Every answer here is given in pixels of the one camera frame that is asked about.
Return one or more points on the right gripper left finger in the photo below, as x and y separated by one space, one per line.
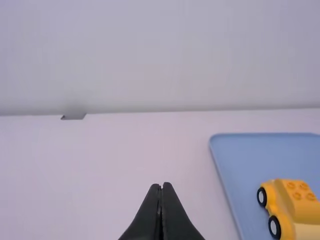
147 215

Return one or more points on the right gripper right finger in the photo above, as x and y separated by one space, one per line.
175 215

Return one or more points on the yellow toy car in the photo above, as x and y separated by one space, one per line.
287 200

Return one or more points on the blue mat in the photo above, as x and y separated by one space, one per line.
237 162

